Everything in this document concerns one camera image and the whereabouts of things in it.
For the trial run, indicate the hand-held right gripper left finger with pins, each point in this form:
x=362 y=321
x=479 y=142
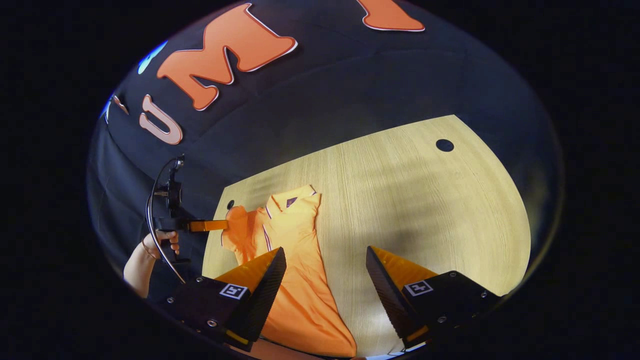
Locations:
x=265 y=295

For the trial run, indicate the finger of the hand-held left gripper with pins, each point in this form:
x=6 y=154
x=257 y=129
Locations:
x=207 y=225

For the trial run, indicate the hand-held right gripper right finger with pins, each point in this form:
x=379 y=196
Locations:
x=387 y=295

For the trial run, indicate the orange T-shirt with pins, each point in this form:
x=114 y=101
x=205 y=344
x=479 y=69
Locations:
x=300 y=280

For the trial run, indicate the black backdrop cloth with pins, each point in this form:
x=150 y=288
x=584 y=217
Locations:
x=350 y=100

